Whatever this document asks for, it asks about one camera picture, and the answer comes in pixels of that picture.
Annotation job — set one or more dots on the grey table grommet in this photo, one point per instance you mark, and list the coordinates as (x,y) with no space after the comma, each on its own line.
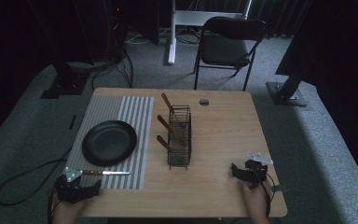
(204,102)

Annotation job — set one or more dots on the small black floor strip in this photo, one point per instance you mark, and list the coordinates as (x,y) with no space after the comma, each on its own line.
(72,122)

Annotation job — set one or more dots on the white desk frame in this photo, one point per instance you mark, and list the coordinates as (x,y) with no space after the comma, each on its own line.
(192,18)

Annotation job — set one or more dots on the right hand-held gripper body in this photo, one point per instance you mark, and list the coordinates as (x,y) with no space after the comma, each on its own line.
(258,168)

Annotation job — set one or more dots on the black folding chair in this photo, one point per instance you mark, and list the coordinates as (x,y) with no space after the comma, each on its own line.
(225,49)

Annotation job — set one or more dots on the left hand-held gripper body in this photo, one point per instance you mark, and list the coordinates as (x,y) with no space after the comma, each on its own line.
(74,193)

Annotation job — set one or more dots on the black stand with base plate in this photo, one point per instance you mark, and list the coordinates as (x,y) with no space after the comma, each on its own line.
(64,85)
(287,93)

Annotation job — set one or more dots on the grey striped placemat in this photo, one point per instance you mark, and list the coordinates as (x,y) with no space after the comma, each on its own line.
(138,124)

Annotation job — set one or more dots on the person's right hand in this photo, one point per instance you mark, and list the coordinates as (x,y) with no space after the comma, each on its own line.
(256,202)

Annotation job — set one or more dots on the person's left hand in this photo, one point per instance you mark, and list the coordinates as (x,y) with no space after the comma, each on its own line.
(65,213)

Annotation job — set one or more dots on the black round plate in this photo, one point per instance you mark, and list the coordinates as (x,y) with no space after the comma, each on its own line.
(109,143)

